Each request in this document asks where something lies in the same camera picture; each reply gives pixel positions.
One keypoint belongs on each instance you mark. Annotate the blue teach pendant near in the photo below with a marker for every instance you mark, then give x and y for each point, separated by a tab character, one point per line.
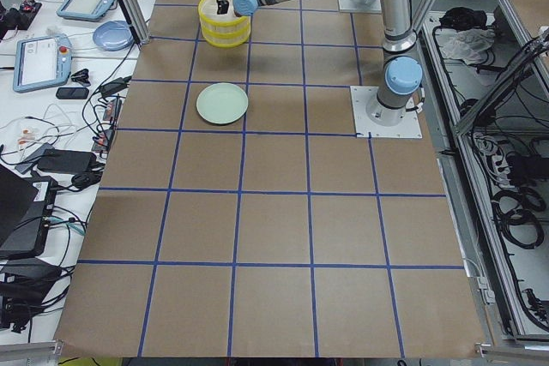
42	62

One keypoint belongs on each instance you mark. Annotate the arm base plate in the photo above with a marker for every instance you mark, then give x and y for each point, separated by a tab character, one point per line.
373	120
360	6

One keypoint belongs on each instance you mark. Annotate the black power adapter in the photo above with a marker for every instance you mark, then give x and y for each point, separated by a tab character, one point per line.
66	161

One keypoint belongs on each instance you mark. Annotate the white crumpled cloth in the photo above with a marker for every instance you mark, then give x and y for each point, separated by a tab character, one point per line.
469	46

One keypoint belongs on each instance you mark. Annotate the yellow rimmed bamboo steamer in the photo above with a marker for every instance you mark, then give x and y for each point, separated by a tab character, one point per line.
231	37

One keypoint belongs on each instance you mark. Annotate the blue plate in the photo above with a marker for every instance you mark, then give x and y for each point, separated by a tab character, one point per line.
113	36

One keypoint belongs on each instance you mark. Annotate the blue teach pendant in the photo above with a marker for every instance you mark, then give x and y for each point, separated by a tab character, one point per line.
84	10
42	62

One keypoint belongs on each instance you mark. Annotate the black laptop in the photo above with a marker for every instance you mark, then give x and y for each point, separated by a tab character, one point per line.
26	206

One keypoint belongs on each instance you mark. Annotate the blue teach pendant far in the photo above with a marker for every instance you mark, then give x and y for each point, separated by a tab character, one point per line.
84	10

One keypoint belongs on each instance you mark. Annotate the pale green plate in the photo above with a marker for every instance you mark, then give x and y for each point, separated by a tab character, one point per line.
222	103

